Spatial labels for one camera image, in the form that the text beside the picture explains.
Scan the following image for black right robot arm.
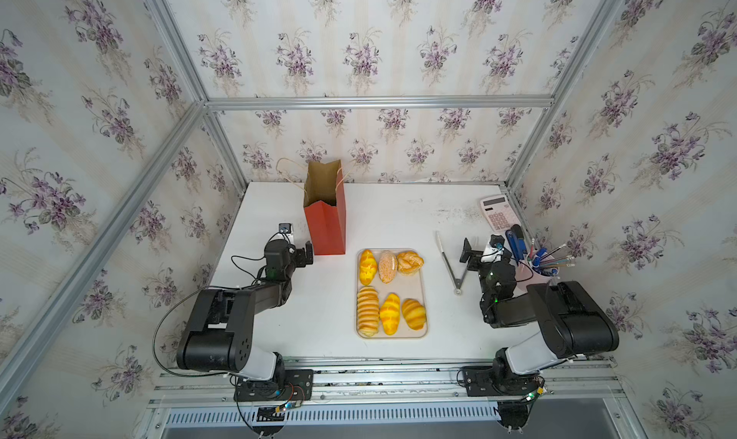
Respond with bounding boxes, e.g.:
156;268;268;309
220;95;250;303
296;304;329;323
460;235;619;379

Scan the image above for pale seeded oval bread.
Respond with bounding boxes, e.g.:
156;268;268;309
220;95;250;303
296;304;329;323
378;250;398;283

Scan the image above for pink calculator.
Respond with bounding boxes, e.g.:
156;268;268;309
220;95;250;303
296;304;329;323
479;194;520;233

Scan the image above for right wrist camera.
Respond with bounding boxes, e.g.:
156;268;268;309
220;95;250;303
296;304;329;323
484;235;506;257

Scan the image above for beige plastic tray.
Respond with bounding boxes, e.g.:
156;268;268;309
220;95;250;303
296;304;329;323
355;249;429;340

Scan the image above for long ridged yellow bread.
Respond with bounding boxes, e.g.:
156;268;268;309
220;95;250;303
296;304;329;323
356;285;379;337

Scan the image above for white metal tongs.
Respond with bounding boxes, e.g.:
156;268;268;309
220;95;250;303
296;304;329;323
435;231;468;296

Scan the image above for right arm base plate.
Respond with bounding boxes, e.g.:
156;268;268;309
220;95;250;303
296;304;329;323
457;366;545;398

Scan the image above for round yellow striped bread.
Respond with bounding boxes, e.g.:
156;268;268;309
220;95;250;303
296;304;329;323
401;299;427;331

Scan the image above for aluminium frame rail base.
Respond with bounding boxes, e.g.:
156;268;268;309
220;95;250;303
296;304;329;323
146;358;626;408

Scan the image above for blue stapler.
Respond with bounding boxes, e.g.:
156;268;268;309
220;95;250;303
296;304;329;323
505;224;528;263

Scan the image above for golden knotted bread roll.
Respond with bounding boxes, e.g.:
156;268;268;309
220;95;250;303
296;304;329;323
397;251;424;276

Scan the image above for pens in holder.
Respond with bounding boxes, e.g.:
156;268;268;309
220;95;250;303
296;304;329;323
527;244;575;276

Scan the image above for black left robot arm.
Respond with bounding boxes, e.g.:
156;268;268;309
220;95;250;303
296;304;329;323
177;239;314;381

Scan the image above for red paper bag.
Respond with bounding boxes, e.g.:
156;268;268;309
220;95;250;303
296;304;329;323
303;160;347;256

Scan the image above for pink pen holder cup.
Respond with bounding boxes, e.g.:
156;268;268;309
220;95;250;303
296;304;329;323
516;262;553;295

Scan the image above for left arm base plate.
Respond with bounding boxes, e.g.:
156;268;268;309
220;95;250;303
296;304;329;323
233;369;315;404

